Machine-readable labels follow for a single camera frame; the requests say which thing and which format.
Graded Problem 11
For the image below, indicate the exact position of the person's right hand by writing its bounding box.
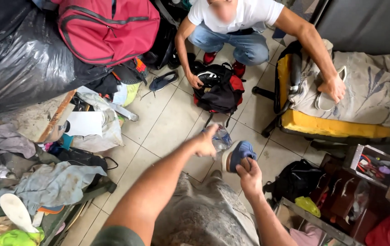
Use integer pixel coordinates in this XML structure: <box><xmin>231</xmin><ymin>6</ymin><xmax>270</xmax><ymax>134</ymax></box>
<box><xmin>235</xmin><ymin>158</ymin><xmax>263</xmax><ymax>201</ymax></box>

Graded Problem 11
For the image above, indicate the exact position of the person's left hand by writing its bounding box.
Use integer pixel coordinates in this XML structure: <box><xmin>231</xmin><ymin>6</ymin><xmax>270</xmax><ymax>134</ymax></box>
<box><xmin>194</xmin><ymin>124</ymin><xmax>220</xmax><ymax>159</ymax></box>

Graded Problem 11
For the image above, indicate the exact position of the clear plastic bottle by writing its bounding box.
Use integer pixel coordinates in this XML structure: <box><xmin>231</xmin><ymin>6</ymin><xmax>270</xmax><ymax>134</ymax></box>
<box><xmin>202</xmin><ymin>124</ymin><xmax>233</xmax><ymax>160</ymax></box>

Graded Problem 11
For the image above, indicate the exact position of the blue shoe with tan sole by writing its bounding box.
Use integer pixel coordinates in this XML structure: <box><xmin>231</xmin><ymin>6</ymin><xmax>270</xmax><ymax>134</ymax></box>
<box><xmin>222</xmin><ymin>140</ymin><xmax>258</xmax><ymax>173</ymax></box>

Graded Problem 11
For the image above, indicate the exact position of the black and red backpack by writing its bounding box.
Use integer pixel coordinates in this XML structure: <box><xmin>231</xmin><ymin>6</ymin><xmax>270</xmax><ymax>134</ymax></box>
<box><xmin>191</xmin><ymin>62</ymin><xmax>246</xmax><ymax>128</ymax></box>

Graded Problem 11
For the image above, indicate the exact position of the person's grey apron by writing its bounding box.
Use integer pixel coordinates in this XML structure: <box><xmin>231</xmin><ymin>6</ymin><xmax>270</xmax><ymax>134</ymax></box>
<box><xmin>151</xmin><ymin>170</ymin><xmax>260</xmax><ymax>246</ymax></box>

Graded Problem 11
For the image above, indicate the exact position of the yellow green plastic bag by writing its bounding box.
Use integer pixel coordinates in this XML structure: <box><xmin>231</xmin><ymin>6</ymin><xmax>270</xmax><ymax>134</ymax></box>
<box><xmin>294</xmin><ymin>196</ymin><xmax>321</xmax><ymax>218</ymax></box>

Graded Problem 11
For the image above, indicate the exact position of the dark blue shoe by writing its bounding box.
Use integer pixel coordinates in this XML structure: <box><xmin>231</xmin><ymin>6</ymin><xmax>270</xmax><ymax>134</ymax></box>
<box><xmin>141</xmin><ymin>70</ymin><xmax>180</xmax><ymax>100</ymax></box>

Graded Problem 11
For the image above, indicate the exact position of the pink cloth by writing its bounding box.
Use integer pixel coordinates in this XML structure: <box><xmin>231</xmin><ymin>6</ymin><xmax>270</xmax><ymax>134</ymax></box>
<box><xmin>289</xmin><ymin>222</ymin><xmax>324</xmax><ymax>246</ymax></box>

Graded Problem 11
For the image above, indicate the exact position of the grey metal tube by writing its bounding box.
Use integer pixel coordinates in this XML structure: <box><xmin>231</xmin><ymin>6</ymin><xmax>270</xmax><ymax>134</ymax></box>
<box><xmin>104</xmin><ymin>99</ymin><xmax>140</xmax><ymax>123</ymax></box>

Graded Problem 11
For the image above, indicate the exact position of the dark wooden shelf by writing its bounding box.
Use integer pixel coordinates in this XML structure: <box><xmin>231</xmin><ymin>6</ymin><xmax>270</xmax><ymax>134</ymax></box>
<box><xmin>276</xmin><ymin>150</ymin><xmax>390</xmax><ymax>246</ymax></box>

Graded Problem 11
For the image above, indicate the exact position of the black chair with yellow foam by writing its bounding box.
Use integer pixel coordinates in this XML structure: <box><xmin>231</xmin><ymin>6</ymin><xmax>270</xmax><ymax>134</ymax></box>
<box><xmin>251</xmin><ymin>39</ymin><xmax>390</xmax><ymax>145</ymax></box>

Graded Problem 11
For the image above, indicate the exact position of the white plastic bag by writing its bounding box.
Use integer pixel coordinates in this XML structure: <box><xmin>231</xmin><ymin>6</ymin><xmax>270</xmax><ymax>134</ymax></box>
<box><xmin>71</xmin><ymin>90</ymin><xmax>126</xmax><ymax>153</ymax></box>

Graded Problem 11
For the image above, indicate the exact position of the heap of dark clothes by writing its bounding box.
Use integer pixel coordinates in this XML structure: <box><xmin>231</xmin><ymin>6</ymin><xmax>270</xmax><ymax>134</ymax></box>
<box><xmin>85</xmin><ymin>56</ymin><xmax>149</xmax><ymax>107</ymax></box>

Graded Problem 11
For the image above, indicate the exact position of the heap of black bags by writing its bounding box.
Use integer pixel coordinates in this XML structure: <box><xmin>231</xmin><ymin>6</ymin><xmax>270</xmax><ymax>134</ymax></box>
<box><xmin>142</xmin><ymin>0</ymin><xmax>196</xmax><ymax>71</ymax></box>

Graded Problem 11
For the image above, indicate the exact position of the clear plastic bag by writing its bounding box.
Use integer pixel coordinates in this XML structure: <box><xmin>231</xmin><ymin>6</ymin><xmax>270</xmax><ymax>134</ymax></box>
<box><xmin>347</xmin><ymin>179</ymin><xmax>370</xmax><ymax>223</ymax></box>

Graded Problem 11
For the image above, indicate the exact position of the white paper sheet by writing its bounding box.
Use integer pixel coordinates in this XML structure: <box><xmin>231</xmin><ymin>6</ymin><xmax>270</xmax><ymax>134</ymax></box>
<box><xmin>65</xmin><ymin>111</ymin><xmax>104</xmax><ymax>137</ymax></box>

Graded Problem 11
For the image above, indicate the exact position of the metal tray with pliers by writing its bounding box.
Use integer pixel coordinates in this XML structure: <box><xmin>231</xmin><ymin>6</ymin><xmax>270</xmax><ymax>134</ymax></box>
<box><xmin>350</xmin><ymin>144</ymin><xmax>390</xmax><ymax>189</ymax></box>

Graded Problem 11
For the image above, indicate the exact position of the dark green crate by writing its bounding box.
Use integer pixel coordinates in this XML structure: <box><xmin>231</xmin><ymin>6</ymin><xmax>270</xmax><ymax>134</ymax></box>
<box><xmin>0</xmin><ymin>180</ymin><xmax>118</xmax><ymax>246</ymax></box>

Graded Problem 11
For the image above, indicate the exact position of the person's olive sleeve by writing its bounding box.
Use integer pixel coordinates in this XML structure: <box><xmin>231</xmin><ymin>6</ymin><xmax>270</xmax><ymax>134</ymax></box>
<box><xmin>90</xmin><ymin>225</ymin><xmax>145</xmax><ymax>246</ymax></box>

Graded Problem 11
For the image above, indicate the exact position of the beige leaf print cloth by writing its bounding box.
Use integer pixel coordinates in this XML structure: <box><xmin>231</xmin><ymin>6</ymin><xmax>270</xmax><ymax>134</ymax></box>
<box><xmin>288</xmin><ymin>39</ymin><xmax>390</xmax><ymax>128</ymax></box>

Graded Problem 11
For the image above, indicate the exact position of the blue grey stained cloth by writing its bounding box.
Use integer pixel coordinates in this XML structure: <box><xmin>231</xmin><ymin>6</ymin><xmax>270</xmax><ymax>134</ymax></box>
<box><xmin>0</xmin><ymin>161</ymin><xmax>107</xmax><ymax>216</ymax></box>

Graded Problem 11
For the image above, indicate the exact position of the orange and blue insole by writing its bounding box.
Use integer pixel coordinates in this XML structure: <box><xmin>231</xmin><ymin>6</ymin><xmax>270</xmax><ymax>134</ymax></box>
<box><xmin>36</xmin><ymin>204</ymin><xmax>65</xmax><ymax>216</ymax></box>

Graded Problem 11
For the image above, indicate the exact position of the worn wooden workbench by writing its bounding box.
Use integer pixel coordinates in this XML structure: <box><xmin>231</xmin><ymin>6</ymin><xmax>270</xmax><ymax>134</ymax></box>
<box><xmin>0</xmin><ymin>89</ymin><xmax>78</xmax><ymax>144</ymax></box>

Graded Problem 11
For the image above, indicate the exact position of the dark grey cabinet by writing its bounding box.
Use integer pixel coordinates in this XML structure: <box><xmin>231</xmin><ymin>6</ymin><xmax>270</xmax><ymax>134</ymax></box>
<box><xmin>309</xmin><ymin>0</ymin><xmax>390</xmax><ymax>57</ymax></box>

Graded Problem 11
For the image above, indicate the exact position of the large white shoe sole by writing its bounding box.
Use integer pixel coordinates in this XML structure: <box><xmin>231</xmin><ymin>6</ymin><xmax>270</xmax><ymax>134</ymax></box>
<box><xmin>0</xmin><ymin>193</ymin><xmax>40</xmax><ymax>234</ymax></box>

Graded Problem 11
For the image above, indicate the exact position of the large black garbage bag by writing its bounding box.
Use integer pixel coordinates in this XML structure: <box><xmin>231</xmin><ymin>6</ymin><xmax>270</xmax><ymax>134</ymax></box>
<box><xmin>0</xmin><ymin>0</ymin><xmax>114</xmax><ymax>115</ymax></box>

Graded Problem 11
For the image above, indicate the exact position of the bright green cloth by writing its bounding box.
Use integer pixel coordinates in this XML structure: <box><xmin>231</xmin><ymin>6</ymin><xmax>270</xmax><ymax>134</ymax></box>
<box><xmin>0</xmin><ymin>228</ymin><xmax>45</xmax><ymax>246</ymax></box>

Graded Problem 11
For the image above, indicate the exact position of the black bag with thin handle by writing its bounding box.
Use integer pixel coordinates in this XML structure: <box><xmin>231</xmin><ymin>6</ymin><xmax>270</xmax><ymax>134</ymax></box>
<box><xmin>56</xmin><ymin>147</ymin><xmax>119</xmax><ymax>172</ymax></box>

